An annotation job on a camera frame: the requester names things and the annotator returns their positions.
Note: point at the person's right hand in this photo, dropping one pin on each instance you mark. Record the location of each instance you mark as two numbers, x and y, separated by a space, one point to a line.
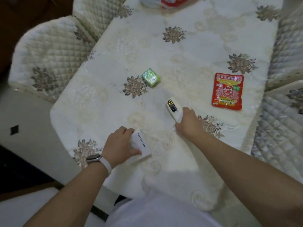
190 124

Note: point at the red snack packet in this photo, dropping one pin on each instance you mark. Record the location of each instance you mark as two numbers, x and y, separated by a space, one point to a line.
227 91

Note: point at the person's right forearm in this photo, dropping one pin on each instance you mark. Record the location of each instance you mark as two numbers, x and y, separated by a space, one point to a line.
246 177

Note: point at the smartwatch with white band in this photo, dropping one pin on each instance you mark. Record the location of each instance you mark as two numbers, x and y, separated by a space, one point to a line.
101 161

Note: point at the red and white bag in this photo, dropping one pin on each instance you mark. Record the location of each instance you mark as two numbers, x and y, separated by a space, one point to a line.
174 1

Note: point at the person's left thumb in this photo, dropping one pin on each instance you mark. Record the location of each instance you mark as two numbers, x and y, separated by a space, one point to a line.
135 152

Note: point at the white remote control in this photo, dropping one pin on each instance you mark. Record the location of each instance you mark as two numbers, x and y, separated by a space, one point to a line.
176 111

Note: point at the person's left hand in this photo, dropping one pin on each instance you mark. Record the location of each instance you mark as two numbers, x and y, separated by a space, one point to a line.
117 146

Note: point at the battery with gold end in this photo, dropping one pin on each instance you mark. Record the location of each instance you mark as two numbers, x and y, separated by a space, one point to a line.
171 106

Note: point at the small green box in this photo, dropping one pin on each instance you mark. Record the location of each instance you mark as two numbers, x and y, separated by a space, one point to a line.
151 77

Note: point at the person's left forearm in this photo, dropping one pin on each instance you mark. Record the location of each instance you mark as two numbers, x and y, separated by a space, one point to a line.
71 196

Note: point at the white embroidered floral tablecloth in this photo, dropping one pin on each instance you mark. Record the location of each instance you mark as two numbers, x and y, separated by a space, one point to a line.
180 51

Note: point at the person's white shirt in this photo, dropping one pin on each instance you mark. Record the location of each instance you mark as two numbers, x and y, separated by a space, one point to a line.
161 212

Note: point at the small white cardboard box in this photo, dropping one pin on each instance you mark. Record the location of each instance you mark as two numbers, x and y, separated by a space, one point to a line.
142 141

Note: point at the person's right thumb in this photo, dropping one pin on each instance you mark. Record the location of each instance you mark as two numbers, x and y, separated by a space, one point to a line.
178 126

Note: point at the chair with quilted floral cover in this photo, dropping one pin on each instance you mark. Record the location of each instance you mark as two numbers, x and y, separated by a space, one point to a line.
287 49
94 14
49 56
280 132

